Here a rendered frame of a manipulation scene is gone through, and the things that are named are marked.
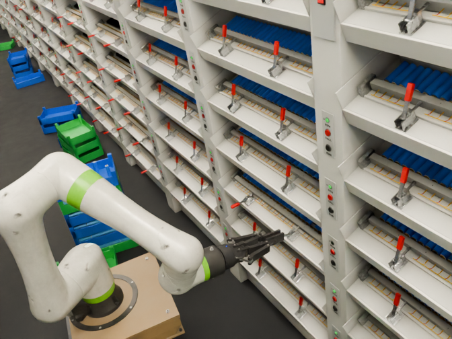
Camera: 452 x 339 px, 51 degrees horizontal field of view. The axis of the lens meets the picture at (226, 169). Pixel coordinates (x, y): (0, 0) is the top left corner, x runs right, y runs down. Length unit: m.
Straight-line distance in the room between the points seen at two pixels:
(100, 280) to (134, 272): 0.23
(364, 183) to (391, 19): 0.40
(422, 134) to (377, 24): 0.23
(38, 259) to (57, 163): 0.28
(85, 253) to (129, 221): 0.39
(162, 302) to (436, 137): 1.12
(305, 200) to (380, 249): 0.29
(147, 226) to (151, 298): 0.53
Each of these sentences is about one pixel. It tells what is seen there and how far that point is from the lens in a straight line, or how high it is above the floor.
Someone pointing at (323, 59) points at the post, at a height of 1.23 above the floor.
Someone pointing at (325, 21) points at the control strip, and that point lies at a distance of 1.06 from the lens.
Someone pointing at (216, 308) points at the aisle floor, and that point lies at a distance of 2.19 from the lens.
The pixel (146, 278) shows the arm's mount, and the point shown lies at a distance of 1.85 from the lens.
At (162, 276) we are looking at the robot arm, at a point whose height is 0.68.
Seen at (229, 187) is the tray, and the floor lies 0.55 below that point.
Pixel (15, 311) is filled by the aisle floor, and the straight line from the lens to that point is 2.58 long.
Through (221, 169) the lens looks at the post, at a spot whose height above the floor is 0.63.
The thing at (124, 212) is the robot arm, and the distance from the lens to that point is 1.31.
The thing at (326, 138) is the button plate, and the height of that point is 1.03.
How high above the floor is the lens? 1.62
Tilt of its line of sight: 32 degrees down
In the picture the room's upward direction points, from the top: 10 degrees counter-clockwise
